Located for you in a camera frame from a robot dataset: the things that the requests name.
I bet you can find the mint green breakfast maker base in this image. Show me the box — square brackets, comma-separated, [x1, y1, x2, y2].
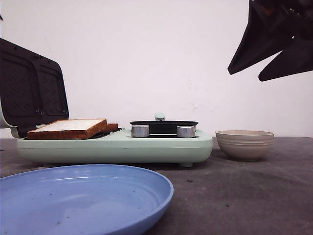
[17, 128, 213, 167]

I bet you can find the white bread slice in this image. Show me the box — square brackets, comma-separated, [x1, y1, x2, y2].
[27, 118, 107, 140]
[102, 123, 118, 132]

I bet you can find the beige ceramic bowl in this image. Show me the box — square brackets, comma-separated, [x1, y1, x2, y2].
[216, 130, 274, 161]

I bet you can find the silver control knob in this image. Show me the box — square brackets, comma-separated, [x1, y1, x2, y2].
[177, 125, 195, 138]
[131, 125, 150, 138]

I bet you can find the blue plastic plate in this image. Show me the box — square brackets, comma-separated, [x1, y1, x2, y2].
[0, 164, 174, 235]

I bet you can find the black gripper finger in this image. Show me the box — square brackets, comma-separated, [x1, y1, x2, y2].
[227, 0, 294, 74]
[258, 36, 313, 81]

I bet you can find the right silver control knob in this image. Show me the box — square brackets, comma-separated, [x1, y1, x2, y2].
[177, 125, 195, 138]

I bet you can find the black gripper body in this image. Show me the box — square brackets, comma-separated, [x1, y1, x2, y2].
[278, 0, 313, 41]

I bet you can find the black round frying pan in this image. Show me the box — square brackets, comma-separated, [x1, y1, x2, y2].
[130, 113, 198, 134]

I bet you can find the breakfast maker hinged lid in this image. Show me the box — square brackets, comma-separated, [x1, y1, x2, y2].
[0, 39, 69, 138]

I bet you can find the left silver control knob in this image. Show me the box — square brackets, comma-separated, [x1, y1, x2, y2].
[131, 125, 150, 138]

